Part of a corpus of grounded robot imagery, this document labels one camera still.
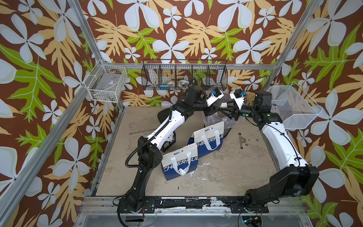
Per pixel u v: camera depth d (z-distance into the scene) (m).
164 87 0.90
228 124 0.79
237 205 0.73
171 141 0.90
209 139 0.80
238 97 0.62
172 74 0.98
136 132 1.03
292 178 0.41
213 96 0.64
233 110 0.65
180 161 0.73
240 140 1.01
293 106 0.81
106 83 0.86
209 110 0.68
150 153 0.59
